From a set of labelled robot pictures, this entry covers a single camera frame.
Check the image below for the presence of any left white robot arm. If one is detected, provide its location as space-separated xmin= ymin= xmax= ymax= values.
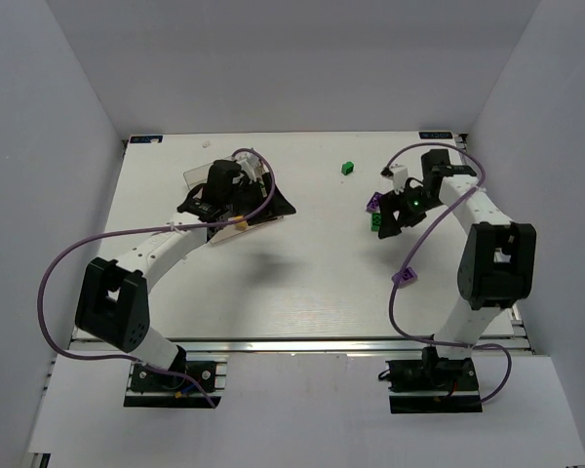
xmin=75 ymin=155 xmax=296 ymax=372

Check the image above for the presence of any small green lego cube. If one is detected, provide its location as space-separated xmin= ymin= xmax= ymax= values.
xmin=341 ymin=161 xmax=355 ymax=176

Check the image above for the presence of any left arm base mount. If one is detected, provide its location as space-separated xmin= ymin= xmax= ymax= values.
xmin=123 ymin=358 xmax=227 ymax=410

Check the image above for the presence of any blue label sticker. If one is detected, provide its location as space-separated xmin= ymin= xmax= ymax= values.
xmin=418 ymin=131 xmax=453 ymax=140
xmin=129 ymin=135 xmax=163 ymax=144

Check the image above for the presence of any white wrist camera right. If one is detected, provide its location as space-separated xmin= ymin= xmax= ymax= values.
xmin=380 ymin=165 xmax=409 ymax=195

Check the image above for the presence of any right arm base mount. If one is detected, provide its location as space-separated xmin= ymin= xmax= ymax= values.
xmin=377 ymin=359 xmax=483 ymax=414

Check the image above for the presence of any clear tiered plastic organizer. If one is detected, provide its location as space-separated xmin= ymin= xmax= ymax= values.
xmin=176 ymin=149 xmax=296 ymax=243

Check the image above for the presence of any green lego brick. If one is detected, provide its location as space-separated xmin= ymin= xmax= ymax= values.
xmin=370 ymin=213 xmax=381 ymax=232

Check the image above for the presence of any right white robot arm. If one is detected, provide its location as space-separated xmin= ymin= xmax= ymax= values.
xmin=378 ymin=143 xmax=536 ymax=361

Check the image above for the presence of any blue label sticker left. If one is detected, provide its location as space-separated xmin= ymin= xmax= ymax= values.
xmin=129 ymin=135 xmax=163 ymax=144

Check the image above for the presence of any purple lego brick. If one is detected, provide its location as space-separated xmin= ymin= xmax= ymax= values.
xmin=392 ymin=266 xmax=417 ymax=285
xmin=366 ymin=192 xmax=382 ymax=213

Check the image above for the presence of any blue label sticker right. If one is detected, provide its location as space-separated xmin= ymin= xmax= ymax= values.
xmin=418 ymin=131 xmax=453 ymax=140

